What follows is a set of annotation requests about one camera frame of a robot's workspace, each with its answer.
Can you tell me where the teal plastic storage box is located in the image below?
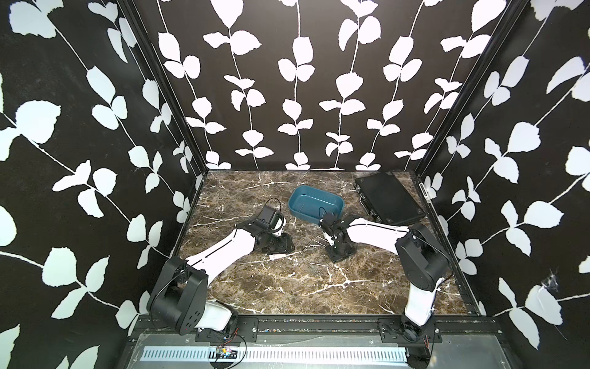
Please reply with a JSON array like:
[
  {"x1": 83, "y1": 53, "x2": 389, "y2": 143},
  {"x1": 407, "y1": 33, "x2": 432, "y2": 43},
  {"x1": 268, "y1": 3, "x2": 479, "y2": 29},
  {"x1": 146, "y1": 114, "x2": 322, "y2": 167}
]
[{"x1": 287, "y1": 185, "x2": 345, "y2": 224}]

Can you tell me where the playing card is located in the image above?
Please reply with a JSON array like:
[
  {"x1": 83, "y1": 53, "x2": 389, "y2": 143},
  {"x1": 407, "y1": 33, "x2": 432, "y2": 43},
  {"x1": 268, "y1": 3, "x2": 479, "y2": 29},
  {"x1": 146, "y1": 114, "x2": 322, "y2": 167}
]
[{"x1": 268, "y1": 254, "x2": 287, "y2": 261}]

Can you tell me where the small circuit board with wires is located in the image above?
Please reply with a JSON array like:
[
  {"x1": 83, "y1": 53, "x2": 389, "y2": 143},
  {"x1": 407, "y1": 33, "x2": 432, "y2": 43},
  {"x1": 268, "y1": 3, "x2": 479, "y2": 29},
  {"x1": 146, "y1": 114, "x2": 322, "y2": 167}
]
[{"x1": 210, "y1": 327, "x2": 247, "y2": 368}]

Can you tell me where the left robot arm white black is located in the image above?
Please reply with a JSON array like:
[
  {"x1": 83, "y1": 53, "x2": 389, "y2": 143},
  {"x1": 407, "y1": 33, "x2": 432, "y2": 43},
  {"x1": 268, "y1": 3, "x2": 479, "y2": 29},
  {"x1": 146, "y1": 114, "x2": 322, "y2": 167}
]
[{"x1": 147, "y1": 220, "x2": 292, "y2": 335}]

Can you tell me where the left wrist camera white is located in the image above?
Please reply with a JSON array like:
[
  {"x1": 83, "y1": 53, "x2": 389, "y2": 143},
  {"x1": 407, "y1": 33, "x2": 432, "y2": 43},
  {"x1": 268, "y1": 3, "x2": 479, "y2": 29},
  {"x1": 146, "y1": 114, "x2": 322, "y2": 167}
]
[{"x1": 255, "y1": 205, "x2": 285, "y2": 237}]

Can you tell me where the black carrying case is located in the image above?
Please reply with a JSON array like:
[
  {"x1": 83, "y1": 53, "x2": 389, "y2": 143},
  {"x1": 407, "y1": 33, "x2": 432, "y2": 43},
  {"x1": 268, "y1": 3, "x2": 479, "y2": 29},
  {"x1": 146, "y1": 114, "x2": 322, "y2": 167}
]
[{"x1": 354, "y1": 173, "x2": 426, "y2": 226}]

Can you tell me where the black front rail base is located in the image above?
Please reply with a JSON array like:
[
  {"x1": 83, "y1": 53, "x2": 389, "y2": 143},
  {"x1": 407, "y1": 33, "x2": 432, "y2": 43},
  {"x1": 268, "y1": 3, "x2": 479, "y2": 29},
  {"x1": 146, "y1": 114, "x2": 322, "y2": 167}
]
[{"x1": 128, "y1": 314, "x2": 503, "y2": 347}]

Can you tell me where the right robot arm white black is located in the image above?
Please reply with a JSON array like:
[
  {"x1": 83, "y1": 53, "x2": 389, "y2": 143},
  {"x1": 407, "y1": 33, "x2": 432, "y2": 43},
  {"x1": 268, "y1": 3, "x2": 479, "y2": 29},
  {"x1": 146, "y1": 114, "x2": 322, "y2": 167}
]
[{"x1": 319, "y1": 213, "x2": 450, "y2": 327}]

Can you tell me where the steel nail pile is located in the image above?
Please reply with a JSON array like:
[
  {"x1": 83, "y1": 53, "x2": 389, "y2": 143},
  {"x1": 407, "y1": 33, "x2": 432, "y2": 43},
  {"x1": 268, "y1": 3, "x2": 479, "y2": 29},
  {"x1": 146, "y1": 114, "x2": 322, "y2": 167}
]
[{"x1": 301, "y1": 261, "x2": 334, "y2": 280}]

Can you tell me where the white perforated strip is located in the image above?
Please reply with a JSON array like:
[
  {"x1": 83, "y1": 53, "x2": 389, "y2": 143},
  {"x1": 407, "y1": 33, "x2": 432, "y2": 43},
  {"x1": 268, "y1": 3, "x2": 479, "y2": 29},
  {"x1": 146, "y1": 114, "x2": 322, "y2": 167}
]
[{"x1": 140, "y1": 346, "x2": 408, "y2": 365}]

